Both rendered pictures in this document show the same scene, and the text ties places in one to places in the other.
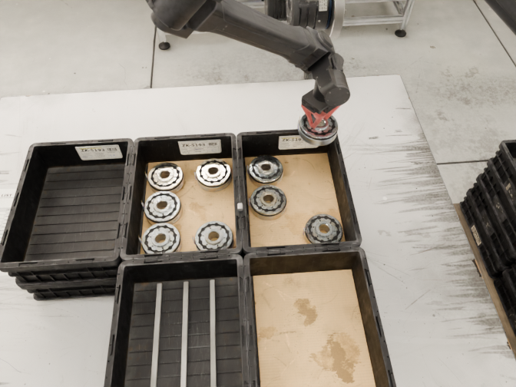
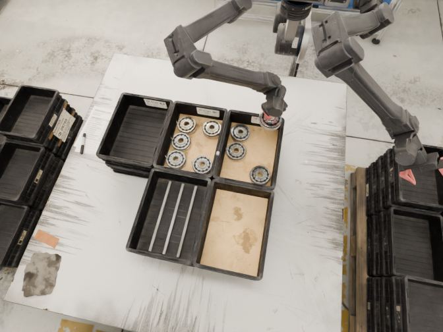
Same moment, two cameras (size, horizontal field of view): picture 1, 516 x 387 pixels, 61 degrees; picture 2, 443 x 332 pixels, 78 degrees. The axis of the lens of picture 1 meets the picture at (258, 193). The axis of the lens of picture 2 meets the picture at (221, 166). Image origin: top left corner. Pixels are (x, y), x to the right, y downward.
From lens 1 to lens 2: 0.32 m
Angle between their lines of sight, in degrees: 15
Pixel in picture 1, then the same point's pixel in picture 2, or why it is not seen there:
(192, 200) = (197, 140)
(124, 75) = not seen: hidden behind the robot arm
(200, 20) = (197, 74)
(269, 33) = (237, 80)
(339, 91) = (276, 110)
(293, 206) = (249, 157)
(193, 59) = (233, 35)
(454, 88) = (397, 89)
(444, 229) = (333, 188)
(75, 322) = (130, 187)
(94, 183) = (150, 119)
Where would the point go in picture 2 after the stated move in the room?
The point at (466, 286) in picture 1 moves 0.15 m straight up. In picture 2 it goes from (332, 222) to (343, 216)
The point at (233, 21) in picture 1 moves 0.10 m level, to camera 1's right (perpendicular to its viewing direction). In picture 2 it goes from (215, 76) to (245, 82)
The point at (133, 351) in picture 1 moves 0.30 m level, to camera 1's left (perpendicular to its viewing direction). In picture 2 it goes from (151, 210) to (95, 194)
